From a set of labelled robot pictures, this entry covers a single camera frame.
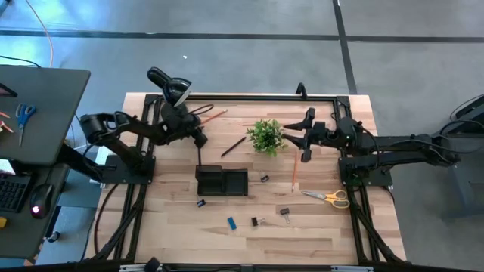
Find black mesh desk organizer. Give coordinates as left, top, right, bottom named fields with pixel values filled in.
left=194, top=165, right=250, bottom=197

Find black aluminium table frame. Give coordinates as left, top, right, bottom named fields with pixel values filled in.
left=81, top=92, right=406, bottom=272

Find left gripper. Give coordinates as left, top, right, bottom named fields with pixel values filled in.
left=160, top=104, right=209, bottom=149

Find grey metal side table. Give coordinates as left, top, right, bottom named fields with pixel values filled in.
left=430, top=94, right=484, bottom=220

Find black computer mouse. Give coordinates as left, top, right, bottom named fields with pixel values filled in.
left=29, top=183, right=54, bottom=220

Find orange pencil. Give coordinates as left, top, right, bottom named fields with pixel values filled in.
left=290, top=150, right=299, bottom=193
left=199, top=108, right=229, bottom=125

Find black desk lamp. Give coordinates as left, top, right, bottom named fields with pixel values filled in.
left=146, top=66, right=193, bottom=108

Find yellow handled scissors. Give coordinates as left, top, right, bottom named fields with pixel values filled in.
left=301, top=189, right=351, bottom=209

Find black keyboard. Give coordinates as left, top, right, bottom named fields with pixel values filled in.
left=0, top=173, right=32, bottom=213

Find green plant in white pot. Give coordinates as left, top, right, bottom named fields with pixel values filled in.
left=246, top=118, right=289, bottom=157

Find grey side desk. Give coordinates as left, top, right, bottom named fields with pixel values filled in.
left=0, top=64, right=103, bottom=261

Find black hanging cable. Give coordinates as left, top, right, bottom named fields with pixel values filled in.
left=93, top=182, right=121, bottom=261

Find black floor cable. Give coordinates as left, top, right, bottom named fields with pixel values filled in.
left=0, top=54, right=42, bottom=69

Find black tablet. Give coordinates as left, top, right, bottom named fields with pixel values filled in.
left=0, top=82, right=19, bottom=99

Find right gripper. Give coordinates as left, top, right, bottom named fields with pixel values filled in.
left=282, top=107, right=343, bottom=162

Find dark brown pencil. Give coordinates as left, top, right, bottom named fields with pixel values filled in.
left=220, top=136, right=247, bottom=159

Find blue handled scissors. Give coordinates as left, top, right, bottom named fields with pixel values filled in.
left=14, top=103, right=37, bottom=147

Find orange floor cable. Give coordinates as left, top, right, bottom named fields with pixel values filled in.
left=25, top=0, right=54, bottom=68

